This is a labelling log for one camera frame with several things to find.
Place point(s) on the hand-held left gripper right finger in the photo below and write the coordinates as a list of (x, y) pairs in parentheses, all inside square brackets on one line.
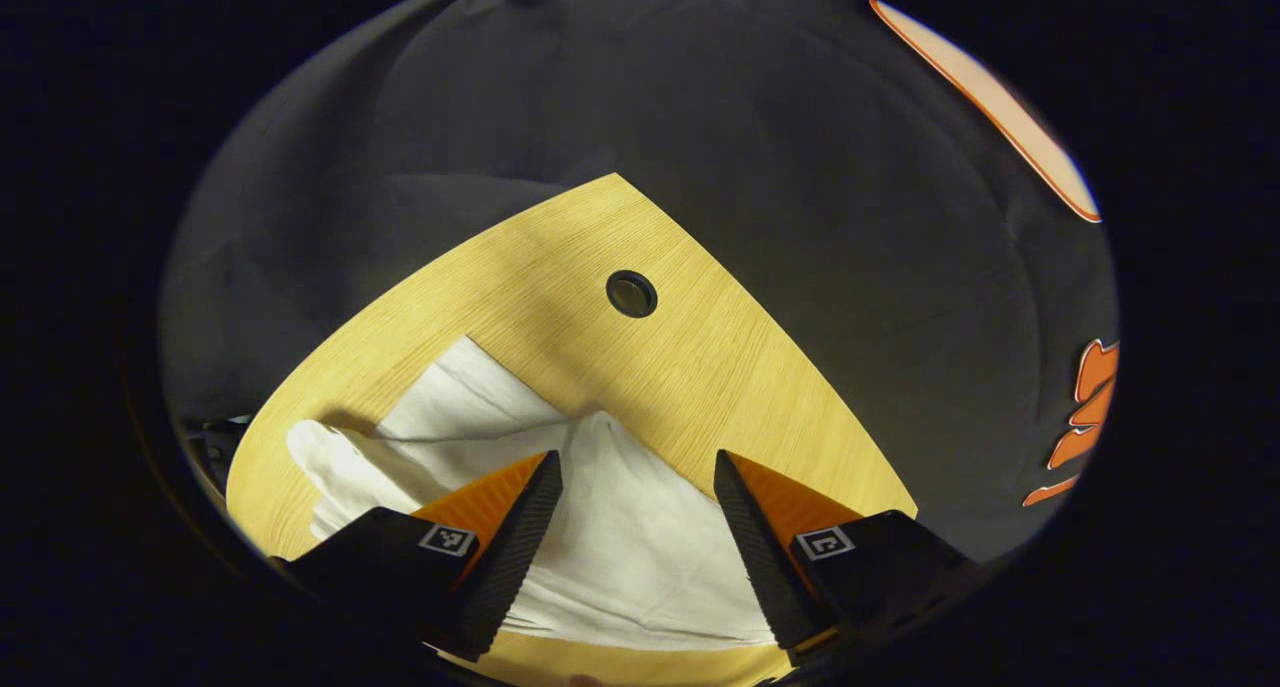
[(760, 557)]

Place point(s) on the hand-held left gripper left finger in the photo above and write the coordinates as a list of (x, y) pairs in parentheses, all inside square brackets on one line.
[(515, 567)]

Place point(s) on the white jeans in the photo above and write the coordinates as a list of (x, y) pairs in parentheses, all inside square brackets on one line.
[(620, 527)]

